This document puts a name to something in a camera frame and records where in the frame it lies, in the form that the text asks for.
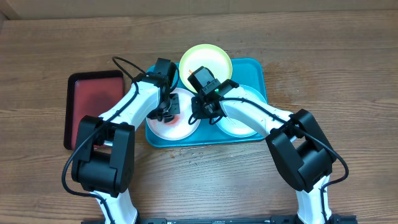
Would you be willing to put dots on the orange and green sponge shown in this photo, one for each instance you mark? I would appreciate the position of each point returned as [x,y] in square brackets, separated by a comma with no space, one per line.
[174,120]

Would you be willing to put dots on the teal plastic tray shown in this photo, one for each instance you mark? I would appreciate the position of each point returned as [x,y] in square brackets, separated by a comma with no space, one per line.
[246,71]

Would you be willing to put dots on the white plastic plate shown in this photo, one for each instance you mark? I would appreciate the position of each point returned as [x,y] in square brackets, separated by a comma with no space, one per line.
[179,130]

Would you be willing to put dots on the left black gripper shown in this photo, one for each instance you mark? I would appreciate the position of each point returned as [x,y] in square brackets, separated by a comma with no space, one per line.
[173,109]

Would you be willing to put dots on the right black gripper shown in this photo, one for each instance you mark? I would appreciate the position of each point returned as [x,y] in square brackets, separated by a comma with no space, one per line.
[203,114]

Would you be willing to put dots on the light blue plastic plate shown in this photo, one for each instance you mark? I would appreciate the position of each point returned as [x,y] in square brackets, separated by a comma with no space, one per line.
[236,128]

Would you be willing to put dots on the green plastic plate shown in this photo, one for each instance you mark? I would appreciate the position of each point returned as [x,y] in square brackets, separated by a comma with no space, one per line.
[210,56]

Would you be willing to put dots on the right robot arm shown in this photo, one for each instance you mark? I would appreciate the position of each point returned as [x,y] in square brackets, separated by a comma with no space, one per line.
[300,150]

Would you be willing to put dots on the red and black tray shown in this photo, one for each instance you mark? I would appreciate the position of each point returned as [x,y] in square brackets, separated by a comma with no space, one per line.
[90,93]

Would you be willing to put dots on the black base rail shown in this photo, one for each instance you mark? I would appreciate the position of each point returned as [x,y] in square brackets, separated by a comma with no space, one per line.
[284,219]

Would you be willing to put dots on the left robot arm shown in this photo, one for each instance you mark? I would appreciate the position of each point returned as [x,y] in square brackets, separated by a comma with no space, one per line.
[102,164]

